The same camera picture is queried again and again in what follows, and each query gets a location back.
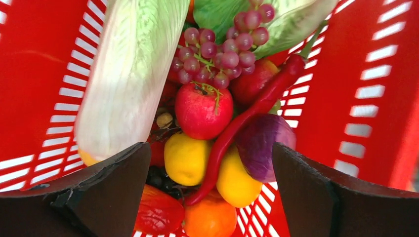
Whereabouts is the light green lettuce head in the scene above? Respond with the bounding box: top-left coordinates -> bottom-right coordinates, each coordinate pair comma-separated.
193,0 -> 338,59

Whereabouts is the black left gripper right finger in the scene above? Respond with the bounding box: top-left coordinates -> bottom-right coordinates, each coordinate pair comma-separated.
272,143 -> 419,237

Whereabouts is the red peach fruit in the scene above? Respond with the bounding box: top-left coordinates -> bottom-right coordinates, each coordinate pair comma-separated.
229,59 -> 280,108

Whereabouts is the orange yellow fruit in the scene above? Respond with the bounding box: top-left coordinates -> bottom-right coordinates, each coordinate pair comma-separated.
78,149 -> 99,166

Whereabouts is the yellow lemon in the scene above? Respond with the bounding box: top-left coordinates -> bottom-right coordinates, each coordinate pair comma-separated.
164,132 -> 212,186
216,145 -> 262,208

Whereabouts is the purple red cabbage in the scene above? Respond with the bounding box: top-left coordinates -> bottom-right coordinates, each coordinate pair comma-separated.
235,114 -> 296,183

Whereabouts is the red chili pepper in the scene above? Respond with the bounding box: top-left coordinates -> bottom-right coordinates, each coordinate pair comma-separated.
184,19 -> 329,207

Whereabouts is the pale green napa cabbage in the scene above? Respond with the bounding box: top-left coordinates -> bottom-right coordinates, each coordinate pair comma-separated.
75,0 -> 190,162

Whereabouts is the purple red grape bunch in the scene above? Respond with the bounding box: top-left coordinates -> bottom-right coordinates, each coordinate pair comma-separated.
169,0 -> 276,90

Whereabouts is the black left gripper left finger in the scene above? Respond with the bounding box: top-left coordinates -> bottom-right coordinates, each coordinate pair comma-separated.
29,142 -> 153,237

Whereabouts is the orange tangerine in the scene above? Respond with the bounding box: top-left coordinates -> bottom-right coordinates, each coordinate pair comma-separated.
183,191 -> 237,237

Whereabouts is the red apple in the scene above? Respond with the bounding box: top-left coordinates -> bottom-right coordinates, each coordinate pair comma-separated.
174,83 -> 233,140

